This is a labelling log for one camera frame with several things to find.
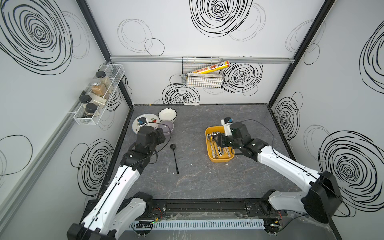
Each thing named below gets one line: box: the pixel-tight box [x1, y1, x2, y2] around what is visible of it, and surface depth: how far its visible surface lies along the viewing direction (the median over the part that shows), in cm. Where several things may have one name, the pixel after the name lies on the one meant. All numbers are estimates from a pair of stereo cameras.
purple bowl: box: [157, 120, 175, 136], surface depth 102 cm
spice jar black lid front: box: [79, 95, 92, 104], surface depth 64 cm
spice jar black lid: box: [95, 70, 107, 79], surface depth 75 cm
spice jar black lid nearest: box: [83, 103, 98, 118], surface depth 64 cm
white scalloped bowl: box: [158, 107, 178, 123], surface depth 114 cm
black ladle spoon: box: [170, 143, 179, 174], surface depth 95 cm
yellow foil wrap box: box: [191, 60, 230, 74], surface depth 91 cm
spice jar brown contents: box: [91, 83, 107, 96], surface depth 72 cm
